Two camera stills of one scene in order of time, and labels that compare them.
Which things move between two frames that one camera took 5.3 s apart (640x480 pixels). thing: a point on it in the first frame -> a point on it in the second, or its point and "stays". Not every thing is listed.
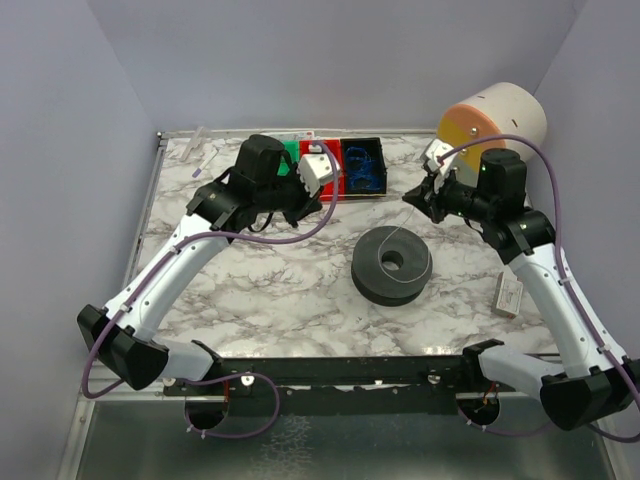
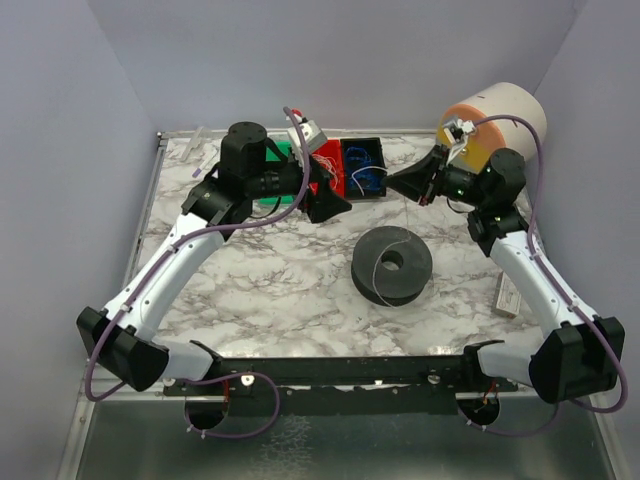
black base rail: [335, 385] stays
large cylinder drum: [510, 108] stays
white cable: [379, 260] -> [389, 244]
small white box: [507, 297] stays
